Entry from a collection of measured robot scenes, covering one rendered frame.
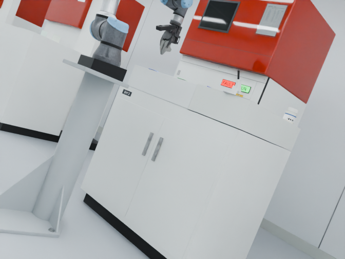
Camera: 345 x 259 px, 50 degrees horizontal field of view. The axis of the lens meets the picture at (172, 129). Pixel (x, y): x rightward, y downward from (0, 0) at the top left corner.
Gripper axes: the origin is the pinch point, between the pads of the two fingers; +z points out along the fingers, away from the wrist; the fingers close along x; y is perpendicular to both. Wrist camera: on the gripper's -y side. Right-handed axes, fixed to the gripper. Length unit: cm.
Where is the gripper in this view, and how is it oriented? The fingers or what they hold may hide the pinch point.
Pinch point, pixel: (161, 52)
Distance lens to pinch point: 232.1
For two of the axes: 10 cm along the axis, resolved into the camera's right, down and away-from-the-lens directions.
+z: -3.7, 9.3, 0.5
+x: -6.8, -3.1, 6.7
